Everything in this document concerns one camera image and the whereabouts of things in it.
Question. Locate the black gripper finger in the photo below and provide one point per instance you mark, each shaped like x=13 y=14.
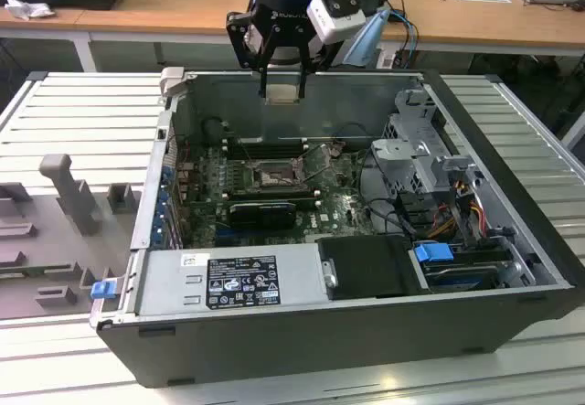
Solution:
x=235 y=35
x=303 y=85

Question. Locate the silver square CPU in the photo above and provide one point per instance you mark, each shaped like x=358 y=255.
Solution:
x=283 y=95

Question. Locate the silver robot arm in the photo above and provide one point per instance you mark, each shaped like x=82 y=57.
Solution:
x=285 y=56

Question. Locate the black RAM slot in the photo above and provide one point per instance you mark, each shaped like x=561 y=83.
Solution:
x=274 y=155
x=274 y=150
x=269 y=189
x=274 y=144
x=269 y=196

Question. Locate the CPU socket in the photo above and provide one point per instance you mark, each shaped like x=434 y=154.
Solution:
x=274 y=174

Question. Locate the wooden desk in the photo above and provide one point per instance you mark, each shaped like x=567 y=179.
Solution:
x=183 y=7
x=41 y=26

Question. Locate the round coin battery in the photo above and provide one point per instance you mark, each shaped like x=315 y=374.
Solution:
x=338 y=149

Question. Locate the pale blue teach pendant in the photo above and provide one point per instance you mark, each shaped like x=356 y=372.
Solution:
x=365 y=44

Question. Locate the black round speaker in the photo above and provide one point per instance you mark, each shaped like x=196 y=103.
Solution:
x=213 y=131

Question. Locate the silver metal drive cage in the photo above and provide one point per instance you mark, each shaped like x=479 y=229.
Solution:
x=402 y=149

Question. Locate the green motherboard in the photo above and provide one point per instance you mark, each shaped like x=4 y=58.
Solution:
x=329 y=213

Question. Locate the black graphics card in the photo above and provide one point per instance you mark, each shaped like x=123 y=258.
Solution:
x=260 y=215

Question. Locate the black plastic shroud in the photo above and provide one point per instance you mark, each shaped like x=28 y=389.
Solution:
x=365 y=268

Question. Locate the crumpled white paper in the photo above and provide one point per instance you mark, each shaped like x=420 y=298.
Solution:
x=27 y=8

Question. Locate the hard disk in blue carrier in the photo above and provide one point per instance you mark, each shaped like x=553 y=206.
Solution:
x=432 y=254

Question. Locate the grey power supply unit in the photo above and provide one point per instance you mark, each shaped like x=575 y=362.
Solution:
x=164 y=286

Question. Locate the black open PC case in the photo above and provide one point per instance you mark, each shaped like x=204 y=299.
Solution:
x=274 y=354

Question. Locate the grey parts rack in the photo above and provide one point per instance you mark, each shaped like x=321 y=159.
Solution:
x=55 y=249

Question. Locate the blue case latch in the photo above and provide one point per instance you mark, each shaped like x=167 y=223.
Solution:
x=103 y=290

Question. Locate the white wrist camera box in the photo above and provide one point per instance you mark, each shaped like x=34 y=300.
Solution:
x=336 y=23

